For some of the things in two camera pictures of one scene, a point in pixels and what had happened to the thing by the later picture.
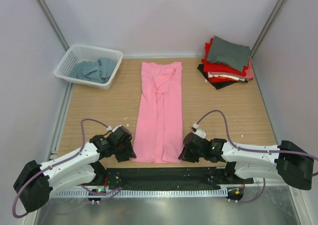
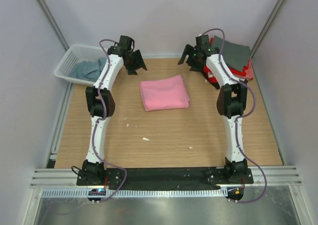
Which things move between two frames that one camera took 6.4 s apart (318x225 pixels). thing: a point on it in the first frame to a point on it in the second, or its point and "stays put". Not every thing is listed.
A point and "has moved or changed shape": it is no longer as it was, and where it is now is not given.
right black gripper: [185, 156] to [186, 51]
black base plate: [172, 178] stays put
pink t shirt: [159, 137] has moved or changed shape
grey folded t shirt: [228, 53] stays put
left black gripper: [129, 152] to [139, 63]
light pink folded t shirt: [250, 74] stays put
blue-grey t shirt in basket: [99, 71] stays put
